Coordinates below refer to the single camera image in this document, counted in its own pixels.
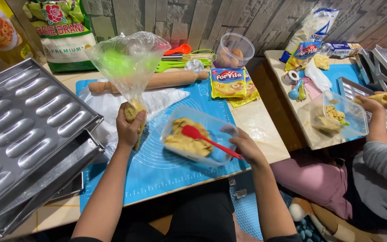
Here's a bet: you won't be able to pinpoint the person's left hand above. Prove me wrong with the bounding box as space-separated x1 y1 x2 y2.
116 102 147 149

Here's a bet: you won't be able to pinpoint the blue foam floor mat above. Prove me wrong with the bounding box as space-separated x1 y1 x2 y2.
230 171 293 241

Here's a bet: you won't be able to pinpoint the yellow cookie dough mass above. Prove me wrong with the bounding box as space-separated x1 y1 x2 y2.
164 117 214 157

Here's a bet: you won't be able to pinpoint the wooden rolling pin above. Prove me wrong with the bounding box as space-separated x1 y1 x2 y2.
88 70 210 95

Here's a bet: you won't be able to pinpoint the white blue flour bag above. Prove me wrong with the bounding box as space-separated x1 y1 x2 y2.
279 7 341 64

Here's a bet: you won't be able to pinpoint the person's right hand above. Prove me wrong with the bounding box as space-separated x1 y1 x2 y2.
228 127 269 168

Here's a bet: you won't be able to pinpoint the opened yellow margarine packet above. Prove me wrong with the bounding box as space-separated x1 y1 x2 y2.
284 41 323 72

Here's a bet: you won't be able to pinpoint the aluminium foil box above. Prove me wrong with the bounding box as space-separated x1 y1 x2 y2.
320 42 364 58

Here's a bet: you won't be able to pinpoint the green wire whisk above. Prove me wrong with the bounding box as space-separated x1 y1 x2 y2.
161 49 216 63

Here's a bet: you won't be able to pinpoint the crumpled white paper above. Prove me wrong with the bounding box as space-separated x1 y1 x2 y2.
184 59 205 72

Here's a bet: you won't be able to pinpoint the person's black trousers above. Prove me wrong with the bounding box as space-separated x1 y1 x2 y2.
69 179 301 242

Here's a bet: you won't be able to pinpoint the green silicone spatula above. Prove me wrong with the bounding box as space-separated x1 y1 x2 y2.
155 59 214 73

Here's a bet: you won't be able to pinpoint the clear piping bag with dough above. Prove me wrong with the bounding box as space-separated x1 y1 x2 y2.
84 31 172 152

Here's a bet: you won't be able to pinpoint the red silicone spatula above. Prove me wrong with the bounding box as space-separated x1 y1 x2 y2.
181 125 244 160

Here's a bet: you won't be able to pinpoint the clear round tub of eggs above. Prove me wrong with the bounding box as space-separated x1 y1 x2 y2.
215 32 255 70

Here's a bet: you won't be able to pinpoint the clear container with dough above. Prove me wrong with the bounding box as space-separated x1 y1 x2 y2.
310 90 369 140

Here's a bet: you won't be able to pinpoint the small yellow dough lump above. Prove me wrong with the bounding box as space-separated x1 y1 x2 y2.
313 54 330 71

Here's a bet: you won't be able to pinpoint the blue measuring spoon set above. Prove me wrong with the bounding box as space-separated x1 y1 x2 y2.
288 79 307 101

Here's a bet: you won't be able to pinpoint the small tape roll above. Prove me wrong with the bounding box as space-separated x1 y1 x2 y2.
284 70 301 85

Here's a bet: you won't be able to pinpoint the pink cushion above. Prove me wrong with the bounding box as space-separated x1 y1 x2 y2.
270 157 353 221

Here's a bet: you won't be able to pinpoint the metal oblong mould baking tray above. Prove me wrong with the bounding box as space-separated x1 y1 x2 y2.
0 57 104 220

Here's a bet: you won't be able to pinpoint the brown white plush toy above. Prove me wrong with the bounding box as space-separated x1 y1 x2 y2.
288 197 387 242

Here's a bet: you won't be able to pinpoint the green white flour bag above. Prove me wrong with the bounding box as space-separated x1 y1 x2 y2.
22 0 97 74

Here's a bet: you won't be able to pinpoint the orange measuring spoon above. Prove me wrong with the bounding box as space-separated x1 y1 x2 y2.
163 44 192 56

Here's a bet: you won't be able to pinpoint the white plastic bag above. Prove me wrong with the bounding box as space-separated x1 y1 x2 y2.
304 59 333 93

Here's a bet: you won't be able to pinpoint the shallow metal baking tray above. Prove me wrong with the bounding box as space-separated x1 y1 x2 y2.
337 76 387 136

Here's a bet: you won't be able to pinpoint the empty clear piping bags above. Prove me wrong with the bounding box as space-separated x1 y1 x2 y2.
79 78 191 164

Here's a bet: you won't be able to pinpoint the clear plastic dough container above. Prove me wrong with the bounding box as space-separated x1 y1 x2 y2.
160 105 240 168

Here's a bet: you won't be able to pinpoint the blue silicone baking mat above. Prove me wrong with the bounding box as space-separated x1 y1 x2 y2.
75 71 252 213

